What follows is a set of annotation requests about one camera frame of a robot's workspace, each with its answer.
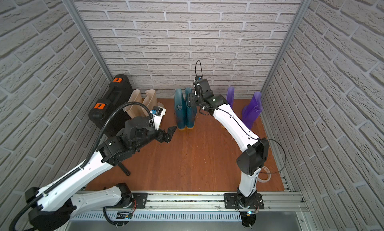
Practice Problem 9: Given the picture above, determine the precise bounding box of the beige rain boot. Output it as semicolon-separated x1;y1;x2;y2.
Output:
143;89;165;111
125;89;147;119

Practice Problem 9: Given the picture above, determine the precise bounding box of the teal rain boot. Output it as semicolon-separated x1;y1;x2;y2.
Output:
185;87;197;129
174;89;187;130

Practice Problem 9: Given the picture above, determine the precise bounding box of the purple rain boot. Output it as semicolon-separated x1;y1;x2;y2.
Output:
226;86;235;108
242;92;263;129

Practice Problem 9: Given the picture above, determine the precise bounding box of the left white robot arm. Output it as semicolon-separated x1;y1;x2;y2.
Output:
9;117;176;231

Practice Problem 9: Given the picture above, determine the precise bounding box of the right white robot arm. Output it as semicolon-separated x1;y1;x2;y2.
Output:
187;76;269;205

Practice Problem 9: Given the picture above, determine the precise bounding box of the black plastic tool case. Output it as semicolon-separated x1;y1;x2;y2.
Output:
89;74;133;137

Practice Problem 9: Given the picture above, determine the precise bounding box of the clear tape roll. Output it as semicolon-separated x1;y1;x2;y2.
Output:
258;166;272;184

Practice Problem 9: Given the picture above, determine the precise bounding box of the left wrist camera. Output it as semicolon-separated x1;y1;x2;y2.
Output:
151;106;166;130

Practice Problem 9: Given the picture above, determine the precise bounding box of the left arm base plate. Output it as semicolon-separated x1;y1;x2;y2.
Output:
107;192;148;209

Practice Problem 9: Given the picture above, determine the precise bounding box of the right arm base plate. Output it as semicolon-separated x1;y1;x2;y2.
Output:
224;192;265;210

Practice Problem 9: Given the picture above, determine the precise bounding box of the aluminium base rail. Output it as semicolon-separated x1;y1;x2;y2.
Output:
64;191;308;214

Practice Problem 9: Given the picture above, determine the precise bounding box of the left black corrugated cable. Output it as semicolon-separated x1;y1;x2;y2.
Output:
8;101;154;231

